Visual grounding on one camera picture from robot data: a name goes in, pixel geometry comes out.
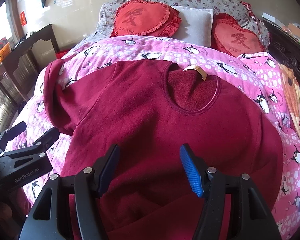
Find pink penguin print quilt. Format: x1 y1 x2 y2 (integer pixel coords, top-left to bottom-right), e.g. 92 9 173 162
5 35 300 240

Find red wall sticker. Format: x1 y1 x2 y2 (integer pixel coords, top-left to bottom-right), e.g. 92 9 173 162
20 11 27 27

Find orange plastic basket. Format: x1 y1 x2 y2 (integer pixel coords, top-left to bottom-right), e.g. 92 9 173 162
0 42 11 64

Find dark wooden side desk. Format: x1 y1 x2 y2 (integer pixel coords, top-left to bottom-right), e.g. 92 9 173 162
0 24 61 103

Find right red heart pillow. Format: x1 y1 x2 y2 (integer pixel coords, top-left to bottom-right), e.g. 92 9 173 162
211 13 266 57

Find dark red fleece sweater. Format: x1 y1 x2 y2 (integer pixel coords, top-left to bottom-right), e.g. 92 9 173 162
44 59 283 239

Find cluttered items on side table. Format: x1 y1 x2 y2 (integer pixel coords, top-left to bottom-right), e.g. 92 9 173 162
262 12 300 43

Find left red heart pillow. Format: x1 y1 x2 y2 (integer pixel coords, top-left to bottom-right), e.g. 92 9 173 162
110 0 182 37

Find dark carved wooden bed frame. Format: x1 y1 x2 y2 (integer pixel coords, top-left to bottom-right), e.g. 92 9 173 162
263 20 300 84

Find white square pillow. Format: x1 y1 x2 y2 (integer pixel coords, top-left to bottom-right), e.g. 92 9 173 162
172 6 213 47

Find person's left hand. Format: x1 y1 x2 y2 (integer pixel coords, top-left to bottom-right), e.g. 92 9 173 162
0 203 13 231

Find red heart pillow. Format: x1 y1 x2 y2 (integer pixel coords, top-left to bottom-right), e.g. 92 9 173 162
211 13 266 57
110 0 182 37

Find red box on floor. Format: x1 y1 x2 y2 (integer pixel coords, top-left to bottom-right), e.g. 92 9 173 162
56 50 69 59

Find floral print bedding roll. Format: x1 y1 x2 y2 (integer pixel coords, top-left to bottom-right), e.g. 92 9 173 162
95 0 270 48

